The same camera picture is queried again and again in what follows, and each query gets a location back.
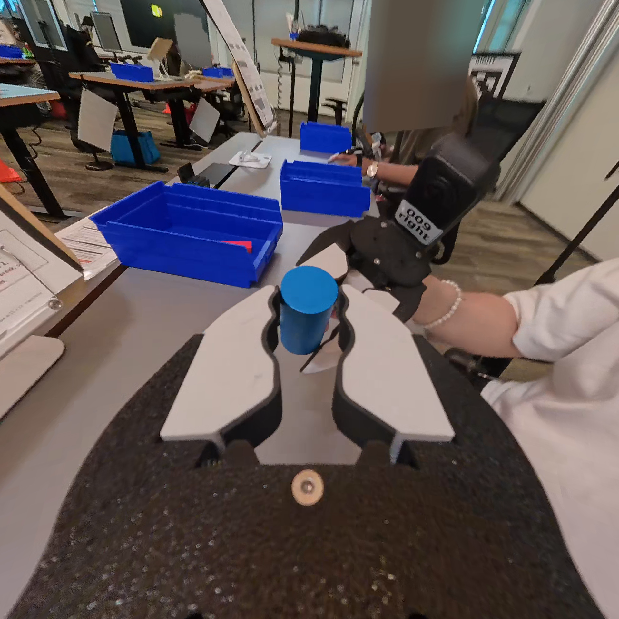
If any white pearl bracelet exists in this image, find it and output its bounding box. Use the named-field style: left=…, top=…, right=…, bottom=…
left=420, top=279, right=463, bottom=331

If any printed paper sheet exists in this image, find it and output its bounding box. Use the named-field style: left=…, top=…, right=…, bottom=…
left=54, top=217, right=122, bottom=281

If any person's right forearm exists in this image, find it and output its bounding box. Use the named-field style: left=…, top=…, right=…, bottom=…
left=413, top=283, right=530, bottom=359

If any blue plastic bin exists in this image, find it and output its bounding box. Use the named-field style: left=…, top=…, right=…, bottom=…
left=280, top=159, right=372, bottom=219
left=110, top=61, right=155, bottom=82
left=299, top=121, right=354, bottom=155
left=89, top=180, right=284, bottom=289

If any wooden instruction sheet stand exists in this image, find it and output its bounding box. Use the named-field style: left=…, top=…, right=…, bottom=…
left=200, top=0, right=279, bottom=139
left=0, top=184, right=86, bottom=421

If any small black device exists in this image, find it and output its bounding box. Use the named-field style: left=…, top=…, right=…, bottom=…
left=176, top=162, right=211, bottom=189

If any black tripod leg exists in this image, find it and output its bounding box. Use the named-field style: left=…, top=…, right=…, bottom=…
left=533, top=162, right=619, bottom=287

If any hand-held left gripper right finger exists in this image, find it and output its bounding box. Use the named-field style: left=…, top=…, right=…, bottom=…
left=333, top=284, right=456, bottom=460

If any black white pattern board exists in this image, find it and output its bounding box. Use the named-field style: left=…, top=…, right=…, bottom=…
left=468, top=51, right=522, bottom=104

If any grey hanging panel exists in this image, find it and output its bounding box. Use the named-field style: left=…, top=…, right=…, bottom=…
left=77, top=89, right=120, bottom=153
left=189, top=99, right=221, bottom=144

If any blue bag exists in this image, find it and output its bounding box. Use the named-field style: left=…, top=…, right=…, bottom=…
left=110, top=130, right=162, bottom=168

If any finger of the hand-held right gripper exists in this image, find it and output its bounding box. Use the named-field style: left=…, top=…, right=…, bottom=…
left=301, top=243, right=350, bottom=287
left=300, top=270, right=403, bottom=374

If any large black screen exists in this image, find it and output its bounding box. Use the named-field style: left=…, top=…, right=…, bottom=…
left=118, top=0, right=209, bottom=49

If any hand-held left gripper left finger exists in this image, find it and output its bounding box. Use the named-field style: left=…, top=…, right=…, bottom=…
left=160, top=284, right=283, bottom=444

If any blue cylinder block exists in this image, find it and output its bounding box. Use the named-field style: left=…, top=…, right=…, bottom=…
left=279, top=265, right=339, bottom=357

